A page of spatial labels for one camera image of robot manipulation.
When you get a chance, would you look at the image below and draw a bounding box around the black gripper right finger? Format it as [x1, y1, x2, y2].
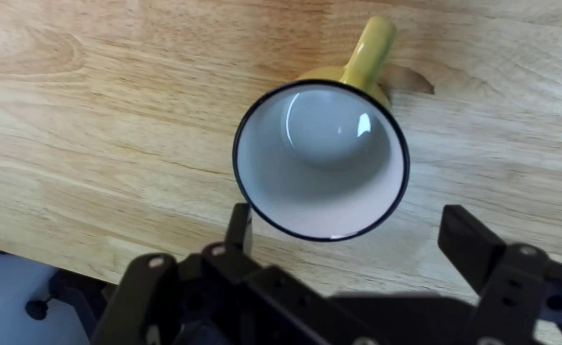
[436, 202, 562, 345]

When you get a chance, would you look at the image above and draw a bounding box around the yellow enamel mug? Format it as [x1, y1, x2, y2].
[231, 13, 415, 243]

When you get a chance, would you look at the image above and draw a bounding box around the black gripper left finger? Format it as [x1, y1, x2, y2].
[89, 201, 388, 345]

